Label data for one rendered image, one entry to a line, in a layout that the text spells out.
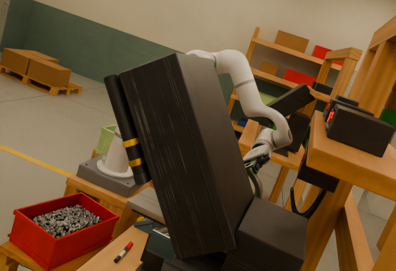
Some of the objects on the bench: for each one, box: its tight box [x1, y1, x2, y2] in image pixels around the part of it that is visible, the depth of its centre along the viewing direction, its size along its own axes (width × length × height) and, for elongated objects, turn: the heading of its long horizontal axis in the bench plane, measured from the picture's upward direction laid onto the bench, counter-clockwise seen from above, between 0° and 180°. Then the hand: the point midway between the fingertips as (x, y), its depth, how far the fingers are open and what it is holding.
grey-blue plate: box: [141, 229, 175, 271], centre depth 126 cm, size 10×2×14 cm, turn 17°
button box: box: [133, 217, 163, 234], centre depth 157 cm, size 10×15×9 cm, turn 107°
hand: (251, 169), depth 142 cm, fingers closed on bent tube, 3 cm apart
